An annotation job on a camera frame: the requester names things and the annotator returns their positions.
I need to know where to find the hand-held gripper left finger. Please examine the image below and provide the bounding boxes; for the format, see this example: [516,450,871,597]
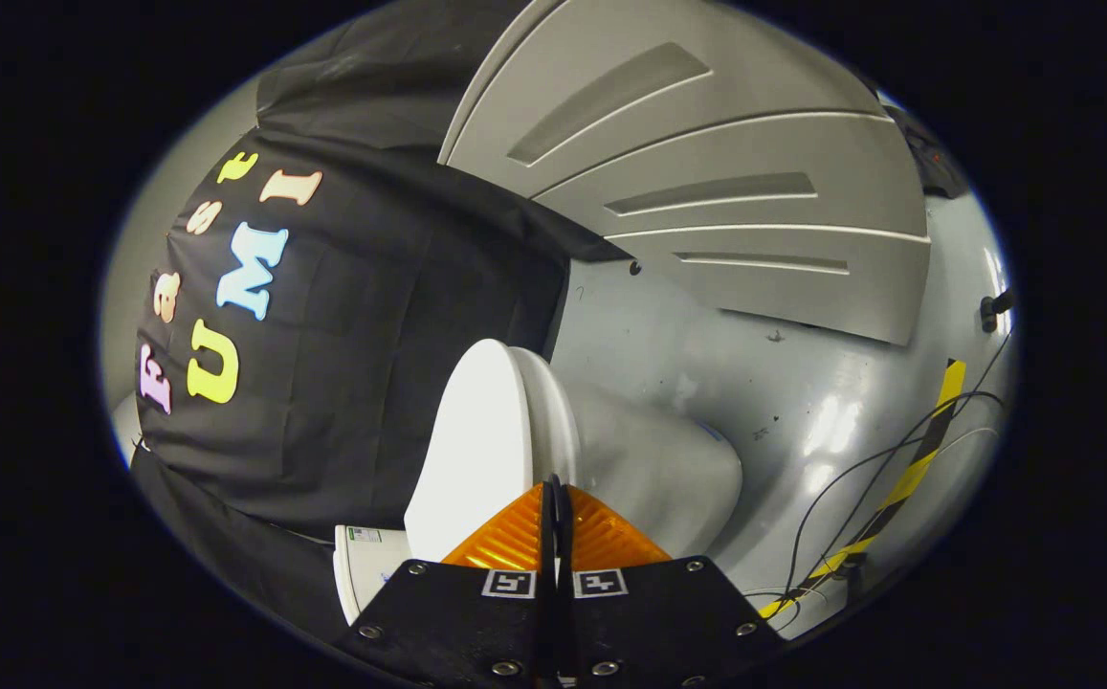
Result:
[338,476,559,689]

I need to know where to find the black backdrop cloth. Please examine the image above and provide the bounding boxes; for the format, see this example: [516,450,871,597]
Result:
[130,0,632,652]

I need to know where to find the white drawer cabinet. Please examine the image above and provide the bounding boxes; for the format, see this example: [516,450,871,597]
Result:
[438,0,932,345]

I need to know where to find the small black fixture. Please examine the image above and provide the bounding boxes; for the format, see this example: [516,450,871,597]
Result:
[982,287,1015,334]

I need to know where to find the black cable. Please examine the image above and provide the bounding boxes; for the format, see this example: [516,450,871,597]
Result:
[783,325,1015,613]

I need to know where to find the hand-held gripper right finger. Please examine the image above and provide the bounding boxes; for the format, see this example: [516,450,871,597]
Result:
[553,483,788,689]

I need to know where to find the white toilet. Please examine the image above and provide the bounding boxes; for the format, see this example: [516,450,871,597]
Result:
[333,346,743,625]

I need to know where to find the white toilet lid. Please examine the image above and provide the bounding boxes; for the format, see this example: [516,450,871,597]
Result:
[404,338,554,566]

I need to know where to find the yellow and black floor tape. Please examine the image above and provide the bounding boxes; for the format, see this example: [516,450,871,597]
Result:
[759,359,967,620]

